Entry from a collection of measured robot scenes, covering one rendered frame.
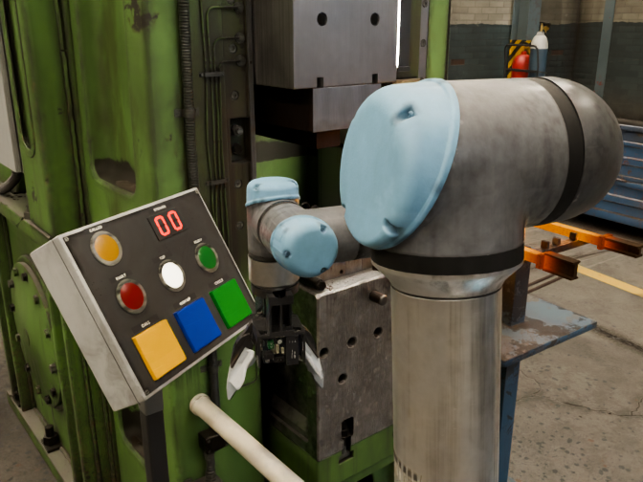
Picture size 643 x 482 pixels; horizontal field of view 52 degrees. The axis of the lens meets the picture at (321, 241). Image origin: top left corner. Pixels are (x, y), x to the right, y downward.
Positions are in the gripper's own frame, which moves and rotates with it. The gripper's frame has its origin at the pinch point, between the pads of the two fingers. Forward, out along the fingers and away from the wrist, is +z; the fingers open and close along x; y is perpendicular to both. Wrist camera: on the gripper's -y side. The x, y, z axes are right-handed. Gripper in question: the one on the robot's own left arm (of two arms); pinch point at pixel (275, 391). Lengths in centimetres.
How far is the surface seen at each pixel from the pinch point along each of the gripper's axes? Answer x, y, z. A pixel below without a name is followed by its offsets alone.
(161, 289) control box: -16.6, -12.7, -14.4
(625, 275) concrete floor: 259, -233, 93
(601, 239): 93, -47, -4
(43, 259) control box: -33.5, -9.5, -22.2
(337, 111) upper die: 24, -51, -38
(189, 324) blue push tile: -12.4, -10.9, -8.3
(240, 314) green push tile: -2.9, -19.5, -5.3
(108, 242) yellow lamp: -24.0, -11.5, -23.6
